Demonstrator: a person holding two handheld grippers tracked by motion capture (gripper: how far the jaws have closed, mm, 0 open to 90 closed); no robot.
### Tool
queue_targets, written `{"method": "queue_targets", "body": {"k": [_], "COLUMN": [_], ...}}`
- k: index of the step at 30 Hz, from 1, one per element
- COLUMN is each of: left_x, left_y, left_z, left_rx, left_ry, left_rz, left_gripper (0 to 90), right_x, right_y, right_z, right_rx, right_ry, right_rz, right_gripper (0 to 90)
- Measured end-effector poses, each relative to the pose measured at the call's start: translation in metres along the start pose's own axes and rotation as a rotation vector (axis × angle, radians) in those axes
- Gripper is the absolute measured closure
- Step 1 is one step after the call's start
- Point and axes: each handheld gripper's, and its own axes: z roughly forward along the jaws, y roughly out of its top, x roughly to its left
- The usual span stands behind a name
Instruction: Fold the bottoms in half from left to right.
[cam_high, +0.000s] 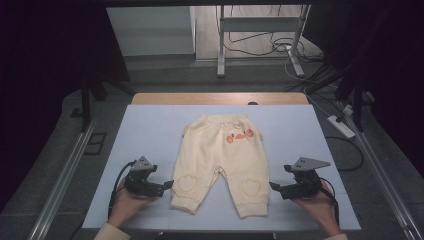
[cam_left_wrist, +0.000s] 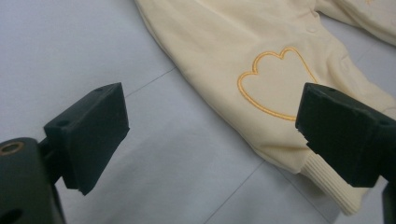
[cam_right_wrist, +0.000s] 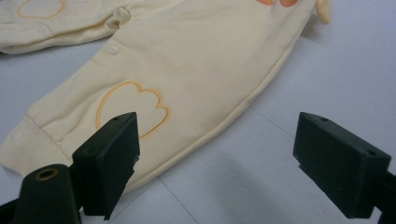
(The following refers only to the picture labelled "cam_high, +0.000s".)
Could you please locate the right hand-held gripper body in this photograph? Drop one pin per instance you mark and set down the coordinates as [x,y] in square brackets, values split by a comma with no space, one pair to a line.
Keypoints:
[305,186]

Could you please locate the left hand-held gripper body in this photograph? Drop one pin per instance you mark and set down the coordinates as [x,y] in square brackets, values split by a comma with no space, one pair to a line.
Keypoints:
[140,181]

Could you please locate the cream baby pants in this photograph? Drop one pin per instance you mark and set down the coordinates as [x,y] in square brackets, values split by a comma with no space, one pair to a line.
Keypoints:
[216,156]

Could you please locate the person's right hand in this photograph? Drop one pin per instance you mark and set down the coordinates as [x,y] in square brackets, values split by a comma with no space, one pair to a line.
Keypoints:
[321,210]

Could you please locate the person's left hand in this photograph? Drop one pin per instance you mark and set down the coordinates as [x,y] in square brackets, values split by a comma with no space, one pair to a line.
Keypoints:
[125,208]

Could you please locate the light blue table mat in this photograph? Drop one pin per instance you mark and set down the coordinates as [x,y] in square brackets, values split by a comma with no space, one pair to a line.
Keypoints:
[150,133]

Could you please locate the white power strip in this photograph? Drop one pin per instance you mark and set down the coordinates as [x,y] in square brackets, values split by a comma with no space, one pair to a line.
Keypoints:
[341,126]

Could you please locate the black round table grommet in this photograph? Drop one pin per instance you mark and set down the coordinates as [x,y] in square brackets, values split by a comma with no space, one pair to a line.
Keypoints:
[252,103]

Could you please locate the white plug adapter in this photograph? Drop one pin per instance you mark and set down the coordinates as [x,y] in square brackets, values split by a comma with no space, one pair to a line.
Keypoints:
[348,110]

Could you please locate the black metal stand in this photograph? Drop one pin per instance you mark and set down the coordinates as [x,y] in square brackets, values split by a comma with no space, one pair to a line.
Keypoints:
[357,106]
[85,100]

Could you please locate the dark curtain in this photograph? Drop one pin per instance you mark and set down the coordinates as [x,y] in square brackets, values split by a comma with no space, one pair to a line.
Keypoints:
[393,66]
[40,83]

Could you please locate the aluminium floor rail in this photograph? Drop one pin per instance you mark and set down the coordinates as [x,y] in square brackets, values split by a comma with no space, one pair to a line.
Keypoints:
[63,180]
[383,180]

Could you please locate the white metal stand frame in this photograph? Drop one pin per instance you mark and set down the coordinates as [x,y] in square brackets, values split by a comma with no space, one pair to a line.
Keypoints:
[260,24]

